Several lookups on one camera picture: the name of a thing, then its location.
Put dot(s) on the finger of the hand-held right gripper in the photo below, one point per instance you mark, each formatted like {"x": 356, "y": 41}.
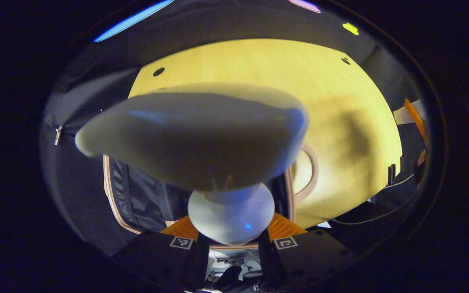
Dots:
{"x": 417, "y": 119}

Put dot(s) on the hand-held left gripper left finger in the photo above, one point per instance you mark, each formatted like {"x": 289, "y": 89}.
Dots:
{"x": 200, "y": 260}

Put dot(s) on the black backdrop cloth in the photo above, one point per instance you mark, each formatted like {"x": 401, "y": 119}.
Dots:
{"x": 218, "y": 20}

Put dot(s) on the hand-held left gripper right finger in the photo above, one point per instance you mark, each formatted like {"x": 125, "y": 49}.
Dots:
{"x": 269, "y": 260}

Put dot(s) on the silver cloth clip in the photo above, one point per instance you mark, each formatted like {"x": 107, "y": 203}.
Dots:
{"x": 58, "y": 134}

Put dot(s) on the white squeeze tube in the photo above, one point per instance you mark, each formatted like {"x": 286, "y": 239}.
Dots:
{"x": 202, "y": 134}

